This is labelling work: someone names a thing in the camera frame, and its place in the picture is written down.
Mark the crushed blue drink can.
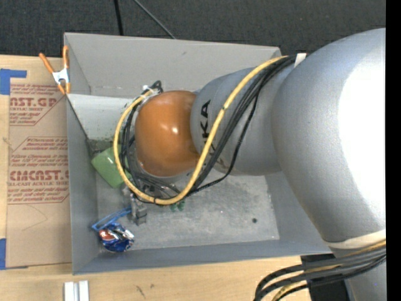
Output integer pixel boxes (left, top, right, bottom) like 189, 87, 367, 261
99, 224, 136, 253

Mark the light green sponge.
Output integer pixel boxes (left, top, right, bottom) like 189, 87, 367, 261
91, 146, 133, 188

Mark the grey metal bin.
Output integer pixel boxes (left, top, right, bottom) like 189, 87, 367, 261
63, 32, 333, 276

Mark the brown cardboard board, red print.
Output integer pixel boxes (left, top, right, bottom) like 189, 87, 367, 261
0, 54, 73, 270

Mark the blue thin wire frame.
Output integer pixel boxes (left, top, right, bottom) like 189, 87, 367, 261
91, 206, 133, 232

